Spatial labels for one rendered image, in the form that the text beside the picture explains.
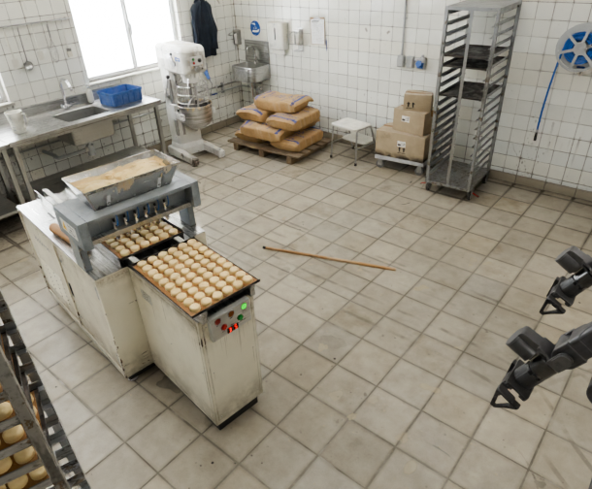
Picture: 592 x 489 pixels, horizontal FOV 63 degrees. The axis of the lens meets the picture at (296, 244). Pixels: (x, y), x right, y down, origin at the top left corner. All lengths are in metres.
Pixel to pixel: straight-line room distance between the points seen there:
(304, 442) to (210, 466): 0.52
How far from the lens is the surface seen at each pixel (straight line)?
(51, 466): 1.59
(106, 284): 2.84
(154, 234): 2.97
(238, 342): 2.58
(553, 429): 3.19
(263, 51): 7.32
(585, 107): 5.49
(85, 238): 2.67
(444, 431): 2.99
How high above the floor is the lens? 2.33
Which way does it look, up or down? 32 degrees down
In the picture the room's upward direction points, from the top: 2 degrees counter-clockwise
